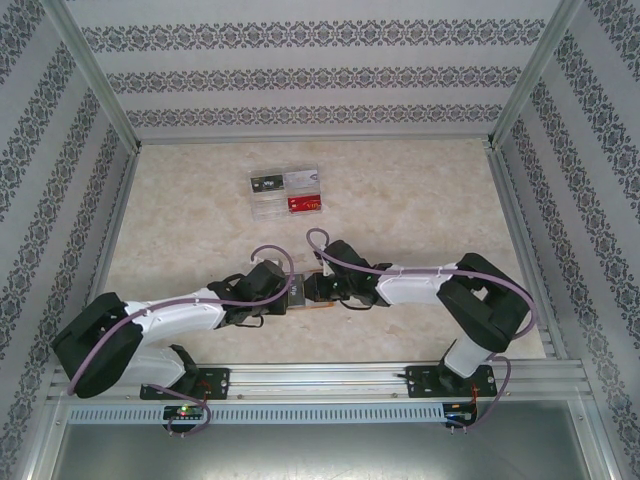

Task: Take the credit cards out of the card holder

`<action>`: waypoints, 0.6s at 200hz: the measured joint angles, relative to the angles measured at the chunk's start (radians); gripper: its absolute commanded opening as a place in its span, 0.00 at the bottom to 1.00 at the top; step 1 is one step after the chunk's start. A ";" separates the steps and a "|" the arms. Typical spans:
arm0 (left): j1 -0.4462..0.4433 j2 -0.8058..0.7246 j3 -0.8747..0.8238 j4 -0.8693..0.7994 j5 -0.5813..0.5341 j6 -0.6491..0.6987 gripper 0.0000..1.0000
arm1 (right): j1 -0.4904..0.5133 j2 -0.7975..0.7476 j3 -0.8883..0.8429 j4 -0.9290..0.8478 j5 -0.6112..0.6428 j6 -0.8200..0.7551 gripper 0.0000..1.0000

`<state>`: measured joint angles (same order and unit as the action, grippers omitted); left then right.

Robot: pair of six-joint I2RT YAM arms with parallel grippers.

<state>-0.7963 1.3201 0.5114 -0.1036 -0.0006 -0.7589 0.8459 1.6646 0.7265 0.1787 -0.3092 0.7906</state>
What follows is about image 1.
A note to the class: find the orange card holder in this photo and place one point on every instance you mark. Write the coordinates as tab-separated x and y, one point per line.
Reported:
322	303

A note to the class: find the black VIP card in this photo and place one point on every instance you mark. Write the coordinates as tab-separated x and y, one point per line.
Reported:
297	290
267	185

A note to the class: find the clear plastic organizer tray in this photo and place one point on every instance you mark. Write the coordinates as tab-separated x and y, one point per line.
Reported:
267	210

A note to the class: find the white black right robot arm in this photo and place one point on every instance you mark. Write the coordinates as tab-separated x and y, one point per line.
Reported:
410	292

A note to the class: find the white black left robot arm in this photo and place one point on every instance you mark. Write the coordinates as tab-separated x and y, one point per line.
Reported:
175	317

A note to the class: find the red VIP card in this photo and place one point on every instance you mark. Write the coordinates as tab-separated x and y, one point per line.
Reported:
303	203

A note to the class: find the silver VIP card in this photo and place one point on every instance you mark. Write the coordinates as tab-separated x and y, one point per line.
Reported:
301	182

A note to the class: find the small green circuit board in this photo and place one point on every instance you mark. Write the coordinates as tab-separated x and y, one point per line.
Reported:
185	412
460	415

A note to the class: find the grey metal panel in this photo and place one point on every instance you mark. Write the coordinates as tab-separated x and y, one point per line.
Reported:
320	455

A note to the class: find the long aluminium base rail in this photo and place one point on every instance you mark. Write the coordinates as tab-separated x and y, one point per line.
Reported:
320	380

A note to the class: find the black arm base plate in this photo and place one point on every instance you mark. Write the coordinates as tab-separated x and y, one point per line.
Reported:
417	382
220	385

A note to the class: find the aluminium wall foot rail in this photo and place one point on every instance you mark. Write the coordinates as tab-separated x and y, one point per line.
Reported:
320	139

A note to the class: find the aluminium side rail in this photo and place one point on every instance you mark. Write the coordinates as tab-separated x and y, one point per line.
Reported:
111	250
532	250

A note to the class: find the aluminium frame post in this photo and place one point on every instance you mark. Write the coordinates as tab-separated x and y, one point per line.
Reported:
531	75
100	75

